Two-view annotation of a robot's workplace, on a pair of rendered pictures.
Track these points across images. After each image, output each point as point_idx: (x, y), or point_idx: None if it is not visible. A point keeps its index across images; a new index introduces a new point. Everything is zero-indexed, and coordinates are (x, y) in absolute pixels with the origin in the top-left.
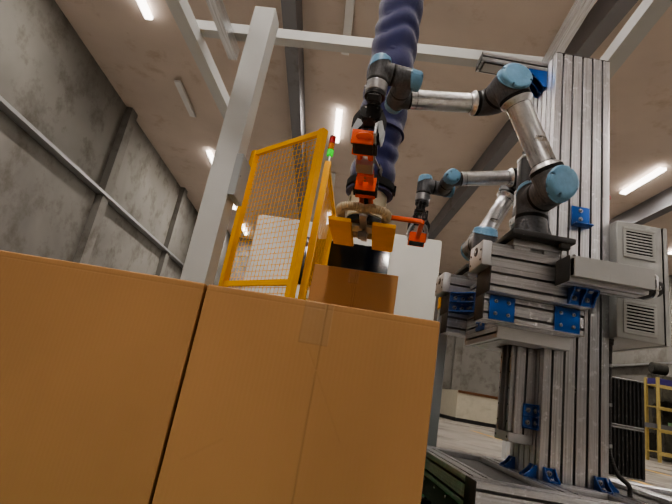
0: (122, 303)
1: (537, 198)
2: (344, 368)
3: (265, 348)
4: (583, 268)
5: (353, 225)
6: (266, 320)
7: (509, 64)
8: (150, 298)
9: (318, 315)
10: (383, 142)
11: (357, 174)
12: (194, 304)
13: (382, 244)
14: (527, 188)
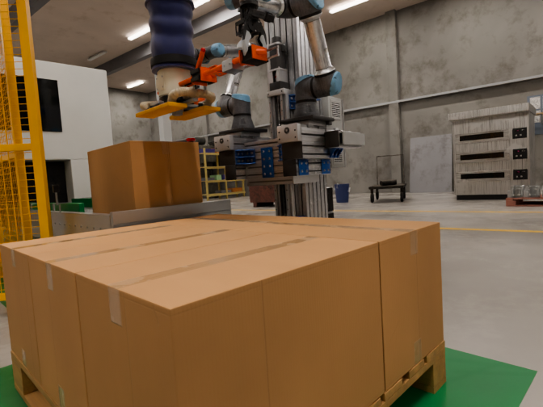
0: (351, 275)
1: (319, 91)
2: (423, 260)
3: (402, 266)
4: (346, 139)
5: None
6: (401, 250)
7: None
8: (360, 264)
9: (414, 237)
10: (187, 21)
11: (216, 71)
12: (377, 257)
13: (187, 117)
14: (309, 81)
